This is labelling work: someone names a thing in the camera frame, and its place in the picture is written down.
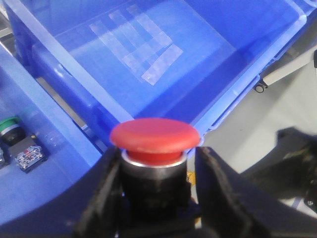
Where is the blue plastic crate left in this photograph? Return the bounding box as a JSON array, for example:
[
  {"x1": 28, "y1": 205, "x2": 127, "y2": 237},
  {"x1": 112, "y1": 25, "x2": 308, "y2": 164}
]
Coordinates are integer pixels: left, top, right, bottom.
[{"x1": 0, "y1": 47, "x2": 101, "y2": 233}]

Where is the blue plastic crate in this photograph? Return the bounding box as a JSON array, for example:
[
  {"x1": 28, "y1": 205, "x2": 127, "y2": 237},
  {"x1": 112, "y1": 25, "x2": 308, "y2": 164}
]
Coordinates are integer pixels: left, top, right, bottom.
[
  {"x1": 3, "y1": 0, "x2": 317, "y2": 151},
  {"x1": 0, "y1": 47, "x2": 101, "y2": 233}
]

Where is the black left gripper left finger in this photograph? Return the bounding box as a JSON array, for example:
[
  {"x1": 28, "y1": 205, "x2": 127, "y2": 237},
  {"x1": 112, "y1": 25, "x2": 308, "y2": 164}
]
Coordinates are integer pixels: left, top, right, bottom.
[{"x1": 73, "y1": 147, "x2": 122, "y2": 238}]

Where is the clear tape patch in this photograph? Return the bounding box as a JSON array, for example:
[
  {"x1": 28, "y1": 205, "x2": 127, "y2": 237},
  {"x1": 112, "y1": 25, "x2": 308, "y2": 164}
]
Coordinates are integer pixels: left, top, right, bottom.
[{"x1": 89, "y1": 4, "x2": 183, "y2": 86}]

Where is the blue plastic crate right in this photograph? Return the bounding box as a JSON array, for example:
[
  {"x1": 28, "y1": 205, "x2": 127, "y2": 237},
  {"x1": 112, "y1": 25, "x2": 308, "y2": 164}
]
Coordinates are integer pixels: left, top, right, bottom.
[{"x1": 3, "y1": 0, "x2": 317, "y2": 151}]

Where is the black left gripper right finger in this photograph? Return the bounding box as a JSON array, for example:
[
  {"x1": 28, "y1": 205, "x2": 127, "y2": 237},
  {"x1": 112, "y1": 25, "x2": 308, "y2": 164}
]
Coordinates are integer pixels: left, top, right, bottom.
[{"x1": 195, "y1": 147, "x2": 269, "y2": 238}]

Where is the red mushroom push button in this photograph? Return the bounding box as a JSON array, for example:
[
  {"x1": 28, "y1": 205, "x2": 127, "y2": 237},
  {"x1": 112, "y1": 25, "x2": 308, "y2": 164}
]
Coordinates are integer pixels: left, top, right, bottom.
[{"x1": 110, "y1": 118, "x2": 200, "y2": 220}]

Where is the green push button switch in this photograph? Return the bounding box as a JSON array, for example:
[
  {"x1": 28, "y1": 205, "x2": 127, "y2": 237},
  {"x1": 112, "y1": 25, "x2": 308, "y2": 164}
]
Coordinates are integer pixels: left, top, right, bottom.
[{"x1": 0, "y1": 117, "x2": 47, "y2": 173}]

